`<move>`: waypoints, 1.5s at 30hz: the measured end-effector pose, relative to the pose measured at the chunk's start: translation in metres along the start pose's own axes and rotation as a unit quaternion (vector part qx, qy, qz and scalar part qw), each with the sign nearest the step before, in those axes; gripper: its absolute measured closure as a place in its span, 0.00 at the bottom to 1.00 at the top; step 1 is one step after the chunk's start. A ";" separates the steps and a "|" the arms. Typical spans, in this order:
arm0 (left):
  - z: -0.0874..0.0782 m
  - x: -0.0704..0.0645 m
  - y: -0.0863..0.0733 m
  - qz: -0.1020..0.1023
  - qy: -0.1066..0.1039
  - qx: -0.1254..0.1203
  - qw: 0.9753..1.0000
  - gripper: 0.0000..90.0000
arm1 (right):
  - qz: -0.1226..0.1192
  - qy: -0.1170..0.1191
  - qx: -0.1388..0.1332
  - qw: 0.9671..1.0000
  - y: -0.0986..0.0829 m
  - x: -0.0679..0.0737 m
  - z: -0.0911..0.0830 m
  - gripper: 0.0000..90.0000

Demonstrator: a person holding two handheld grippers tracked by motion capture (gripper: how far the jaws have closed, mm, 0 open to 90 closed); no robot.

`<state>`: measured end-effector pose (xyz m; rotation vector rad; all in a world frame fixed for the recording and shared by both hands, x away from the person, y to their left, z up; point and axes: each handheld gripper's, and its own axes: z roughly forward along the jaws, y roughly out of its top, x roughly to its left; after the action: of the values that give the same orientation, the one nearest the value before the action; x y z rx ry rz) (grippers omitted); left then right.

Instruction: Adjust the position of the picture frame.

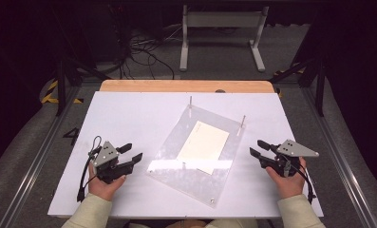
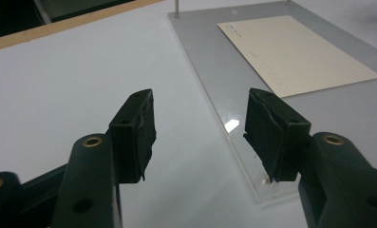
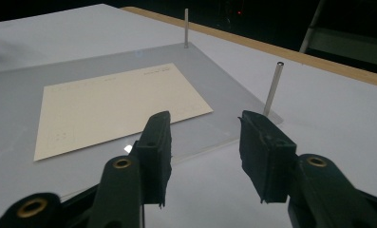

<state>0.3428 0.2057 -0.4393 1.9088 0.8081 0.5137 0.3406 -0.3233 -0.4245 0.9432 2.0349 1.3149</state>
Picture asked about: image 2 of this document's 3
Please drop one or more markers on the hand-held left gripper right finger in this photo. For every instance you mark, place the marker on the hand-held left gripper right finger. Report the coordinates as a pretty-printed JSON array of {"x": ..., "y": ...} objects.
[{"x": 278, "y": 139}]

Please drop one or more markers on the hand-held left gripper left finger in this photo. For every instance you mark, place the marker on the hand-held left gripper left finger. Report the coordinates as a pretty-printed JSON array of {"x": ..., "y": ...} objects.
[{"x": 130, "y": 142}]

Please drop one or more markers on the beige paper envelope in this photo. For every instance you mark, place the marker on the beige paper envelope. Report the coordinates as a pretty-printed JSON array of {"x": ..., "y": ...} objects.
[{"x": 290, "y": 53}]

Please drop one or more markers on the clear acrylic plate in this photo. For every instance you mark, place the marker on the clear acrylic plate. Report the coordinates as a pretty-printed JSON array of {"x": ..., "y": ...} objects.
[{"x": 221, "y": 72}]

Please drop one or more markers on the dark grey panel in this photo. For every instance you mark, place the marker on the dark grey panel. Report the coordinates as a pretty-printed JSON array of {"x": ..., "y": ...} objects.
[{"x": 81, "y": 8}]

